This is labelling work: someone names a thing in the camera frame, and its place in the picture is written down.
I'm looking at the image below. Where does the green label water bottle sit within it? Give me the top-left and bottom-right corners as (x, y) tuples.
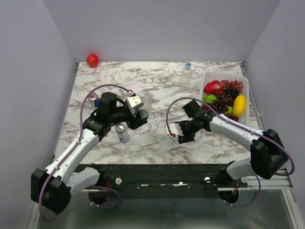
(139, 92), (153, 118)

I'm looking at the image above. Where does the clear unlabeled plastic bottle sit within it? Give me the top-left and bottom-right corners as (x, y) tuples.
(179, 66), (192, 92)

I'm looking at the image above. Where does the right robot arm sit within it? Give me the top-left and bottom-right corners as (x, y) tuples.
(174, 100), (288, 187)

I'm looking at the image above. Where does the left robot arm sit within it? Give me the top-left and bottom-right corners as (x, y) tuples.
(30, 92), (147, 214)

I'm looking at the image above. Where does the tilted silver drink can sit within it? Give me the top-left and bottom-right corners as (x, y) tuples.
(115, 124), (129, 143)

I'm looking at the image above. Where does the green striped ball fruit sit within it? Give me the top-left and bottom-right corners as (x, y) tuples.
(203, 94), (217, 104)

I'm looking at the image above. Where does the dark purple grape bunch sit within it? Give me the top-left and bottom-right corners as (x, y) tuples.
(210, 88), (239, 122)

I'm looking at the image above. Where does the upright red bull can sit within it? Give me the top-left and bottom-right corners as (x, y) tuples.
(88, 93), (99, 108)

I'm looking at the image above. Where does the red dragon fruit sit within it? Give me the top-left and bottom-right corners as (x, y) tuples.
(203, 80), (224, 94)

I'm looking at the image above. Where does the white plastic fruit basket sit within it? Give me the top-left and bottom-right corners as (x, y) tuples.
(200, 71), (249, 125)

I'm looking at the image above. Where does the red grape bunch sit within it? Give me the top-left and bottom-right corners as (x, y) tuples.
(221, 80), (244, 94)

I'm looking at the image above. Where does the red apple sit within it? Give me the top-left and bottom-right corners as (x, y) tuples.
(86, 54), (99, 68)

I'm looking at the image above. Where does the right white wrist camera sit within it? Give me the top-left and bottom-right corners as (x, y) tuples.
(165, 123), (183, 138)

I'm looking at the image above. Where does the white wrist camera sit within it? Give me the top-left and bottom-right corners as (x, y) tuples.
(126, 95), (143, 114)
(165, 123), (183, 138)

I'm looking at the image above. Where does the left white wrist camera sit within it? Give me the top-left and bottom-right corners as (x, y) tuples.
(126, 95), (143, 114)

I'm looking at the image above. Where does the black mounting base rail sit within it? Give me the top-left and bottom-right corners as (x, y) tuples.
(91, 164), (247, 199)

